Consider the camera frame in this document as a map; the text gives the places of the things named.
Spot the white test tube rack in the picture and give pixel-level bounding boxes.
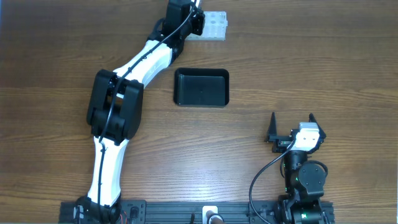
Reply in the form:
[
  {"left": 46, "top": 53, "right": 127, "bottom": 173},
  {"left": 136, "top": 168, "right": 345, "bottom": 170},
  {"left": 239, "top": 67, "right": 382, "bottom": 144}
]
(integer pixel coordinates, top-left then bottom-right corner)
[{"left": 185, "top": 11, "right": 229, "bottom": 42}]

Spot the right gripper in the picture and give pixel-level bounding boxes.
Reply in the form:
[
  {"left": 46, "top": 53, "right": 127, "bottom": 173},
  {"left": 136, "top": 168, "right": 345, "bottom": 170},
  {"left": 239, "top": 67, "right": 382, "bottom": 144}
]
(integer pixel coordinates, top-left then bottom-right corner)
[{"left": 265, "top": 111, "right": 327, "bottom": 153}]

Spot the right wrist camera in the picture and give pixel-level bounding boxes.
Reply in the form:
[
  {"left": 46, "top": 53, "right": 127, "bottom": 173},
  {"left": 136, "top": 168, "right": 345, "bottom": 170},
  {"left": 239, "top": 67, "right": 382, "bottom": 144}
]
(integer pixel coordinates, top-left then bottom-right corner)
[{"left": 294, "top": 121, "right": 321, "bottom": 152}]

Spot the black tray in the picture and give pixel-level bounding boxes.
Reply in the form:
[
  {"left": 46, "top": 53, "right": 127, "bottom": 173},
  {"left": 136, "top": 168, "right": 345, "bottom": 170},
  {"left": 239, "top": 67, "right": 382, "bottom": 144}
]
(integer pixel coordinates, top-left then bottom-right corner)
[{"left": 173, "top": 67, "right": 230, "bottom": 108}]

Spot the clear test tube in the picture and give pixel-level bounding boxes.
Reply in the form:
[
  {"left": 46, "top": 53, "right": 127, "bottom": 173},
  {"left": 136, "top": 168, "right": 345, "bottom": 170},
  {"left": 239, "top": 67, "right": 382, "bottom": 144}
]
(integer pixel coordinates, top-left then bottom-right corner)
[{"left": 178, "top": 74, "right": 187, "bottom": 105}]

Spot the black cable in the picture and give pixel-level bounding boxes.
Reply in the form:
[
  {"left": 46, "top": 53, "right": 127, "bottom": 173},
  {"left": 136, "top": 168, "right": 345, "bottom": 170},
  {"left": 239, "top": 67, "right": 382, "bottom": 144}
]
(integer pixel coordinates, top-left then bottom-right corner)
[
  {"left": 248, "top": 139, "right": 296, "bottom": 224},
  {"left": 97, "top": 1, "right": 198, "bottom": 144}
]

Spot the mounting rail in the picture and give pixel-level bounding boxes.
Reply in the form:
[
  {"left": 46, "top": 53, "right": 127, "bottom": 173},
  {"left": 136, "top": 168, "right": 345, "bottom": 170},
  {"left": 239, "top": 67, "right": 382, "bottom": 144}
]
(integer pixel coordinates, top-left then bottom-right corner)
[{"left": 58, "top": 200, "right": 335, "bottom": 224}]

